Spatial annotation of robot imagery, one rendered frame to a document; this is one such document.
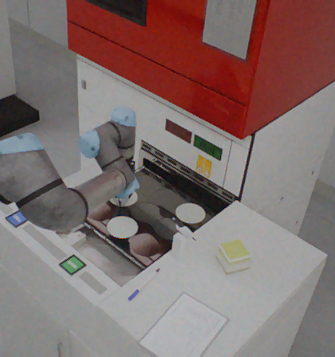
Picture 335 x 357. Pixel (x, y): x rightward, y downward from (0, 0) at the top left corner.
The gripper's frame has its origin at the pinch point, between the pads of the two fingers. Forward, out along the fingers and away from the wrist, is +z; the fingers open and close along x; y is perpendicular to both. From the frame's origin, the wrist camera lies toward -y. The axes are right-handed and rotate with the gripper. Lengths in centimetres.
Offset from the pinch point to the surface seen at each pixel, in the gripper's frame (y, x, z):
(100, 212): -3.4, 6.2, 1.4
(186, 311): -44, -25, -6
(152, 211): 0.4, -11.1, 1.4
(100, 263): -23.9, 1.6, 3.3
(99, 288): -39.4, -1.2, -4.4
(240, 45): 4, -31, -60
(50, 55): 287, 113, 91
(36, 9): 312, 132, 61
